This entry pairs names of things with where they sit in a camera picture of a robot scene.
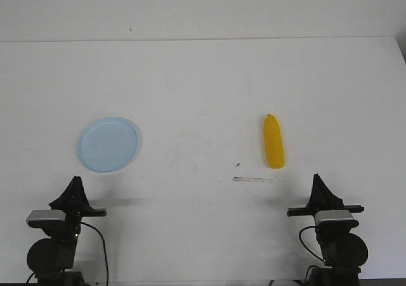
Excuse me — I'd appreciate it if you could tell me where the left black cable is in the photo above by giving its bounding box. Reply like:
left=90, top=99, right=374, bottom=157
left=79, top=221, right=110, bottom=285

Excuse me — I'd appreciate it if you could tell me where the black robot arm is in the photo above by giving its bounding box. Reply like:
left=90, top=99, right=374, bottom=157
left=26, top=176, right=109, bottom=285
left=287, top=174, right=369, bottom=285

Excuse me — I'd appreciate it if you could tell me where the white object at bottom edge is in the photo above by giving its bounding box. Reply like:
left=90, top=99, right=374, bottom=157
left=269, top=280, right=301, bottom=286

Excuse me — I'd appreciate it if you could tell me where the yellow corn cob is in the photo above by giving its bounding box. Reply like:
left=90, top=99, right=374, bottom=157
left=263, top=114, right=285, bottom=169

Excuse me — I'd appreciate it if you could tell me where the light blue round plate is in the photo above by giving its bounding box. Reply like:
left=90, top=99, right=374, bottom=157
left=77, top=117, right=140, bottom=173

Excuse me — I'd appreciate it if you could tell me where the right black cable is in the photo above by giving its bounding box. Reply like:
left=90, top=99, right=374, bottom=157
left=298, top=224, right=326, bottom=263

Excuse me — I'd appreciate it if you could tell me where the clear tape strip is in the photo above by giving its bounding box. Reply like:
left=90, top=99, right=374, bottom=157
left=233, top=176, right=273, bottom=183

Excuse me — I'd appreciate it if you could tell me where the black cable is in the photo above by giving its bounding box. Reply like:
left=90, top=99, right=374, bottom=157
left=79, top=221, right=110, bottom=285
left=298, top=224, right=326, bottom=263

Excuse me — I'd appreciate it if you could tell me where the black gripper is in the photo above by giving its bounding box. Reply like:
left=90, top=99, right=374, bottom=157
left=49, top=176, right=107, bottom=228
left=287, top=174, right=364, bottom=217

